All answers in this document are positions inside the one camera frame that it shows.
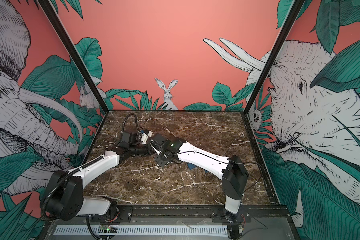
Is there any large blue padlock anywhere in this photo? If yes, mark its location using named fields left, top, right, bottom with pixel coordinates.
left=188, top=163, right=197, bottom=170

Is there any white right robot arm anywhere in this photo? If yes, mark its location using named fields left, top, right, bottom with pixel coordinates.
left=148, top=134, right=249, bottom=223

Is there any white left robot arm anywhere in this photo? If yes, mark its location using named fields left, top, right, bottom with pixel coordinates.
left=40, top=130, right=153, bottom=222

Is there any small circuit board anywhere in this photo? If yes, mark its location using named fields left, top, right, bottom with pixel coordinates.
left=98, top=225, right=118, bottom=235

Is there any white perforated strip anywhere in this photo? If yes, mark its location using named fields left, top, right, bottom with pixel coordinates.
left=53, top=225, right=228, bottom=237

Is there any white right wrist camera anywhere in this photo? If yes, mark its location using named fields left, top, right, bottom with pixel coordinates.
left=150, top=141, right=162, bottom=155

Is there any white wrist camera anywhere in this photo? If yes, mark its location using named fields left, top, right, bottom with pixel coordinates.
left=140, top=130, right=153, bottom=145
left=150, top=141, right=162, bottom=155

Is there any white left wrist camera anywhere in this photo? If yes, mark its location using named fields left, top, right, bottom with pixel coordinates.
left=140, top=130, right=153, bottom=145

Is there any black front mounting rail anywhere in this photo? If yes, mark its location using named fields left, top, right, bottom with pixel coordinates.
left=47, top=204, right=253, bottom=224

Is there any black corrugated left cable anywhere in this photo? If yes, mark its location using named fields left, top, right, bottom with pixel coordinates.
left=40, top=154, right=104, bottom=221

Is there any black left corner post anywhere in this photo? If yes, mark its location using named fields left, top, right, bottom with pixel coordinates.
left=37, top=0, right=109, bottom=115

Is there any black corner post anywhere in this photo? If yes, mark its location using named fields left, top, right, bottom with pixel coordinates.
left=244, top=0, right=305, bottom=115
left=37, top=0, right=109, bottom=115

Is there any black right corner post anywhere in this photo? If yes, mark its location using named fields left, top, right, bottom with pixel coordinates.
left=244, top=0, right=305, bottom=115

